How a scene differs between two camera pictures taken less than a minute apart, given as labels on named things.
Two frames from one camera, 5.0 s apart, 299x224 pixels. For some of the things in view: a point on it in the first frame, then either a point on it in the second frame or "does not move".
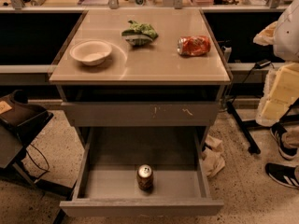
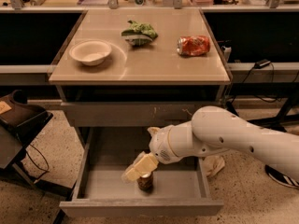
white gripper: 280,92 -> 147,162
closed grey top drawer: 183,114 does not move
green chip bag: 139,34 does not move
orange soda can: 145,177 does not move
